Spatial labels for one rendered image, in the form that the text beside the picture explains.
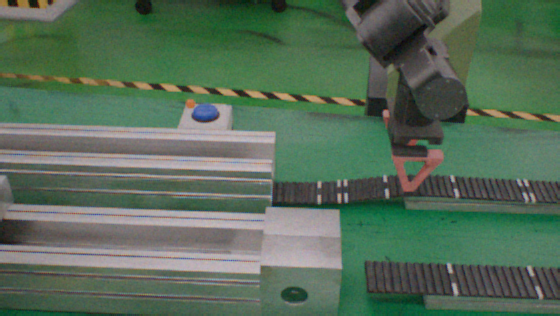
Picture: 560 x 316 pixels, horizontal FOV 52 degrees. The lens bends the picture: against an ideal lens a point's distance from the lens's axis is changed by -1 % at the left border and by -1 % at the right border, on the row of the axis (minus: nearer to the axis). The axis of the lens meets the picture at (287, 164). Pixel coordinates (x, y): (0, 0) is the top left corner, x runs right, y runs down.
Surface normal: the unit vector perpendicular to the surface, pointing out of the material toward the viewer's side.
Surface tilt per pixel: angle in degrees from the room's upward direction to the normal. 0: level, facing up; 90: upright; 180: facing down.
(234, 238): 90
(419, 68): 44
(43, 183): 90
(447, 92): 90
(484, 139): 0
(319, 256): 0
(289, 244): 0
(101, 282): 90
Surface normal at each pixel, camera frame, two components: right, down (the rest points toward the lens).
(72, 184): -0.04, 0.58
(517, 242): 0.01, -0.81
